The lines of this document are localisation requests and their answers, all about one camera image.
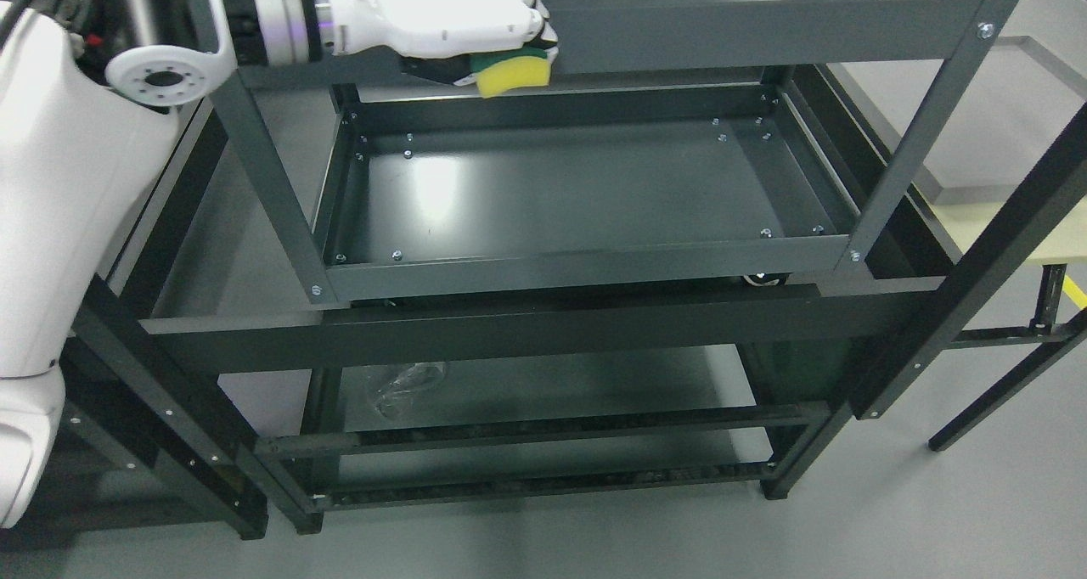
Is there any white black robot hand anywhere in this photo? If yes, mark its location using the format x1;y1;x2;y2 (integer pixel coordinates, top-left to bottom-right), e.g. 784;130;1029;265
329;0;559;88

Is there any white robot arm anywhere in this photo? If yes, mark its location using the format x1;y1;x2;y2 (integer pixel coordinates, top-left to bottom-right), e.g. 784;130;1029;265
1;0;236;529

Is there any crumpled clear plastic bag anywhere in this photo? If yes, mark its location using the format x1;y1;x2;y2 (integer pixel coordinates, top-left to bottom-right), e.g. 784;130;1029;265
364;362;449;421

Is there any dark metal shelf rack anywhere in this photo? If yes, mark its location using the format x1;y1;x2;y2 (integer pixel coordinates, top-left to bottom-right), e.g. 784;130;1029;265
0;61;1087;542

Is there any beige top side table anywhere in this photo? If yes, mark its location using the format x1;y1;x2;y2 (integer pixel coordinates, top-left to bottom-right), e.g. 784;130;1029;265
927;199;1086;452

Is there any dark grey metal cart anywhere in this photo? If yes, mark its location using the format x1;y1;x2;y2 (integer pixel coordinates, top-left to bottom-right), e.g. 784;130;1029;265
210;0;1020;306

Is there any green yellow sponge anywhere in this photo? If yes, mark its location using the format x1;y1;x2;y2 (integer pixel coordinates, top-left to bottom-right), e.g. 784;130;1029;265
467;48;554;98

